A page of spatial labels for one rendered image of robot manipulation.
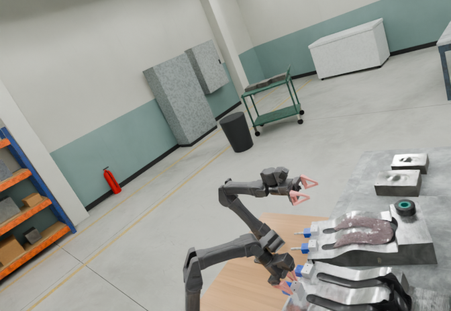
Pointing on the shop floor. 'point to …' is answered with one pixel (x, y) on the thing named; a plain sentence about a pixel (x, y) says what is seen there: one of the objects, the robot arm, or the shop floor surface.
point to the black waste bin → (237, 131)
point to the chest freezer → (351, 50)
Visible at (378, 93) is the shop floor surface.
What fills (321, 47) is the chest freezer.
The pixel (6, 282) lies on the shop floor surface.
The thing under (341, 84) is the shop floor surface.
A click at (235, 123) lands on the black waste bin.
